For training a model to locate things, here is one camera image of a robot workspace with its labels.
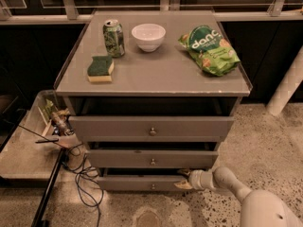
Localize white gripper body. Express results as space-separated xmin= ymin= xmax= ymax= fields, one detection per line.
xmin=188 ymin=170 xmax=215 ymax=190

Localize grey bottom drawer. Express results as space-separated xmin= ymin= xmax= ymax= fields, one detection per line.
xmin=98 ymin=168 xmax=185 ymax=192

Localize grey drawer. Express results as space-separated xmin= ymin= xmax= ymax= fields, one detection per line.
xmin=88 ymin=149 xmax=218 ymax=168
xmin=69 ymin=116 xmax=234 ymax=142
xmin=98 ymin=168 xmax=185 ymax=192

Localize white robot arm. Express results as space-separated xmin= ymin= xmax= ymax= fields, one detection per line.
xmin=175 ymin=166 xmax=303 ymax=227

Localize grey middle drawer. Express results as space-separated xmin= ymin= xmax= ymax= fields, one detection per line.
xmin=88 ymin=149 xmax=218 ymax=168

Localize grey drawer cabinet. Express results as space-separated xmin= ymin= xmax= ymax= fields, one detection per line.
xmin=53 ymin=9 xmax=254 ymax=192

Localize grey top drawer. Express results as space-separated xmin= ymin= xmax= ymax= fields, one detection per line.
xmin=69 ymin=116 xmax=234 ymax=142

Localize green chip bag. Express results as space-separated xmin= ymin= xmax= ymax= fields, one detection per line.
xmin=178 ymin=26 xmax=241 ymax=77

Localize white diagonal pole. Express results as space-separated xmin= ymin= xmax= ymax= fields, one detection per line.
xmin=266 ymin=46 xmax=303 ymax=115

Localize clutter items in bin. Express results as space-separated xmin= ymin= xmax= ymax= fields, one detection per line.
xmin=38 ymin=99 xmax=74 ymax=136

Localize green yellow sponge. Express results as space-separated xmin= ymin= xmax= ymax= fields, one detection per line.
xmin=87 ymin=56 xmax=115 ymax=83

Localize white ceramic bowl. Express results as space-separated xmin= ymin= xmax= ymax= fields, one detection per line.
xmin=132 ymin=24 xmax=166 ymax=52

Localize black metal stand leg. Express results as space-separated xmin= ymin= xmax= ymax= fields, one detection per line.
xmin=31 ymin=148 xmax=65 ymax=227

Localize clear plastic bin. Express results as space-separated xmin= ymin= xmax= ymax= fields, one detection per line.
xmin=21 ymin=90 xmax=80 ymax=148

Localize green soda can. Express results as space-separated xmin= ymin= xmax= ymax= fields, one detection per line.
xmin=103 ymin=19 xmax=125 ymax=58

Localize metal window railing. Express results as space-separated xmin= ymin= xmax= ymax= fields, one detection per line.
xmin=0 ymin=0 xmax=303 ymax=25

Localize black cable on floor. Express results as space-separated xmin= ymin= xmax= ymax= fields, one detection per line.
xmin=62 ymin=142 xmax=105 ymax=227

